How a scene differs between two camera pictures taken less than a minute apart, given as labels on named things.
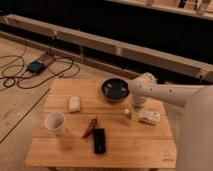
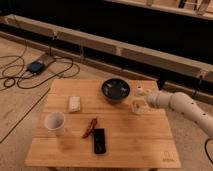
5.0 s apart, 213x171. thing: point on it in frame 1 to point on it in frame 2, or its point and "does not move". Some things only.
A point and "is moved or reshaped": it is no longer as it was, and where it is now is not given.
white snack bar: (147, 117) is moved or reshaped
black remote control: (99, 141) does not move
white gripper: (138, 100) to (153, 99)
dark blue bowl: (115, 89) does not move
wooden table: (81, 127) does not move
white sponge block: (74, 103) does not move
